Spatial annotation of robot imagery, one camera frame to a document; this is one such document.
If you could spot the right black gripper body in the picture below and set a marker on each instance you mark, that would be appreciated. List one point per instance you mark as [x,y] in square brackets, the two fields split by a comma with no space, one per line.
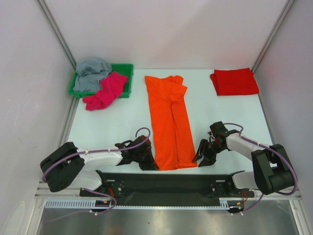
[207,150]

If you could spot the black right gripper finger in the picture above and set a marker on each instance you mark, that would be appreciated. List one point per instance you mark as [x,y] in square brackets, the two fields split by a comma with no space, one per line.
[207,161]
[199,153]

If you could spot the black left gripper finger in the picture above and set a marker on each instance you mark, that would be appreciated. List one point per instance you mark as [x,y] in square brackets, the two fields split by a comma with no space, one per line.
[147,167]
[150,162]

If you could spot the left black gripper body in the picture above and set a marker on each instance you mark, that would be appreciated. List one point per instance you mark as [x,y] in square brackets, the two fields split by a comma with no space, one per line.
[143,158]

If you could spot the orange t-shirt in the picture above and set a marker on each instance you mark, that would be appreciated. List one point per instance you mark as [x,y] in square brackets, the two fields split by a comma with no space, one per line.
[173,140]

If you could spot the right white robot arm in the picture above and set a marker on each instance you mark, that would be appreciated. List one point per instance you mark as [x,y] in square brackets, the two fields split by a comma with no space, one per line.
[272,171]

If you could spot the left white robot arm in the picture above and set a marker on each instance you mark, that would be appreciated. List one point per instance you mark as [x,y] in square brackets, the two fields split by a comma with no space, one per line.
[70,166]

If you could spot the folded red t-shirt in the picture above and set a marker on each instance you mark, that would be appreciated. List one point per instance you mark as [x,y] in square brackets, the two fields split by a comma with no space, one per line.
[234,82]

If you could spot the magenta t-shirt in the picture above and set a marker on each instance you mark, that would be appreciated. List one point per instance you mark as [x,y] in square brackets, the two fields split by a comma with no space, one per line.
[105,97]

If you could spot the green plastic bin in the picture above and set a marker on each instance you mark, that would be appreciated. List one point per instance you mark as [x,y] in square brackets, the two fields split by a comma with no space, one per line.
[123,73]

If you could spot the grey t-shirt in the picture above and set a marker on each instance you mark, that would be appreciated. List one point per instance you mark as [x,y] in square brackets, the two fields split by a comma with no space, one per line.
[90,73]

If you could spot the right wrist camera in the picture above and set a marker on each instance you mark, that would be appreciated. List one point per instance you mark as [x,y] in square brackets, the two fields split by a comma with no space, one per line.
[211,137]

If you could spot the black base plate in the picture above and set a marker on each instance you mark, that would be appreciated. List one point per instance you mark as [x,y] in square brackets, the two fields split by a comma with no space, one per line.
[170,190]

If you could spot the aluminium frame rail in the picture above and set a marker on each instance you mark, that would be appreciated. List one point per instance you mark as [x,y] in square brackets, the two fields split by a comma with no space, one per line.
[43,192]

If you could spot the aluminium corner post right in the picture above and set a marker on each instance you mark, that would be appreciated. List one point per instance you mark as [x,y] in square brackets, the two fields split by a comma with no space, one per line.
[279,22]

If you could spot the aluminium corner post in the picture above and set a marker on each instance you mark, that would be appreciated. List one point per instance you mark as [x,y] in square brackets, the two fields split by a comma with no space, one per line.
[279,22]
[47,14]

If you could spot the aluminium corner post left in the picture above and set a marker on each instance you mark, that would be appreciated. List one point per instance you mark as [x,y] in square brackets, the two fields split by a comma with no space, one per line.
[47,14]

